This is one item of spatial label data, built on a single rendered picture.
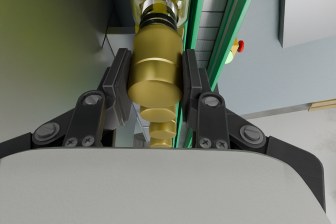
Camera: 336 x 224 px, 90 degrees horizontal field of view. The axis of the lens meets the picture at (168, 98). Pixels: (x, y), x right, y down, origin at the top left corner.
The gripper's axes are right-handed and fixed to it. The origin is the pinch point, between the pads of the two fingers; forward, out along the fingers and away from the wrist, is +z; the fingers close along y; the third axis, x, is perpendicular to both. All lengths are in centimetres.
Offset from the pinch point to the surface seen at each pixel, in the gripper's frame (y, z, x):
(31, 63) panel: -12.2, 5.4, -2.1
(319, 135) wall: 226, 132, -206
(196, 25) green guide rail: 5.6, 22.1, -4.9
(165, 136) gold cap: 0.5, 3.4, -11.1
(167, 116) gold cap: 0.7, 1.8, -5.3
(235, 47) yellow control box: 21.3, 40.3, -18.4
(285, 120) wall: 196, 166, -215
